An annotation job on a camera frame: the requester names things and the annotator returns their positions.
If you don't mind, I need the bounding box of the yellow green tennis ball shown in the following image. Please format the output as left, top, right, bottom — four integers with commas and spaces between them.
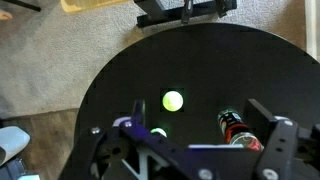
161, 90, 185, 113
150, 127, 168, 138

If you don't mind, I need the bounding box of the pale blue plastic object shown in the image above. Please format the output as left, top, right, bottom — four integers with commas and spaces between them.
0, 125, 32, 168

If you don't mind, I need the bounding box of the black metal stand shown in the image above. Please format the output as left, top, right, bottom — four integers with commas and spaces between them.
134, 0, 238, 29

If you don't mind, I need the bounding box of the thin black rod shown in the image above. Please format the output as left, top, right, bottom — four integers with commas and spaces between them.
0, 0, 43, 13

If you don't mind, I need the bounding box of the yellow plastic bin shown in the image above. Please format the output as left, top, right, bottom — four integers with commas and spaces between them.
60, 0, 133, 14

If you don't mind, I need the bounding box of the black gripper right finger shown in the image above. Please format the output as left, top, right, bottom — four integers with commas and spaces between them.
243, 98, 320, 180

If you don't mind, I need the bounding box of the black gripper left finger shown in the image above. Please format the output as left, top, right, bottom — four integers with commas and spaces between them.
59, 98, 190, 180

